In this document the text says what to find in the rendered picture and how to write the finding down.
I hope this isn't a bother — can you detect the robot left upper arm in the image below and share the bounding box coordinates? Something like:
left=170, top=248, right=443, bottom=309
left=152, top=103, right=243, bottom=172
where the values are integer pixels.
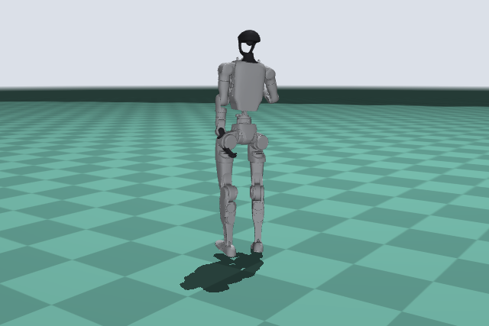
left=218, top=63, right=235, bottom=106

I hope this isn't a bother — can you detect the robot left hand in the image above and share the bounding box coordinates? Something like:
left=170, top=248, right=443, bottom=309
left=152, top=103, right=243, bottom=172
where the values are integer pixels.
left=217, top=127, right=237, bottom=158

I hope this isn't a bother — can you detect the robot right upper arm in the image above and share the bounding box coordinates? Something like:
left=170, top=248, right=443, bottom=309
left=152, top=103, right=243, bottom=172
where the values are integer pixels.
left=265, top=66, right=279, bottom=104

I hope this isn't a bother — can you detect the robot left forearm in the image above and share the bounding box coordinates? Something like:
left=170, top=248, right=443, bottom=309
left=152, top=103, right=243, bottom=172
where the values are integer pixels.
left=215, top=95, right=227, bottom=136

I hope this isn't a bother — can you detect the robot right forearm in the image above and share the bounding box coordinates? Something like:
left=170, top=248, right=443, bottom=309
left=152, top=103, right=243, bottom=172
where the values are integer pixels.
left=263, top=86, right=279, bottom=99

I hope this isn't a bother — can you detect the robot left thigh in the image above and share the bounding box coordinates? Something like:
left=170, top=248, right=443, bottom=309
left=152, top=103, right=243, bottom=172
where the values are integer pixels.
left=215, top=130, right=238, bottom=202

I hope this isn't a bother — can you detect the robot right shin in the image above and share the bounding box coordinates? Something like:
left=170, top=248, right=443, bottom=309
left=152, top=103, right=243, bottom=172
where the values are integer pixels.
left=252, top=186, right=264, bottom=243

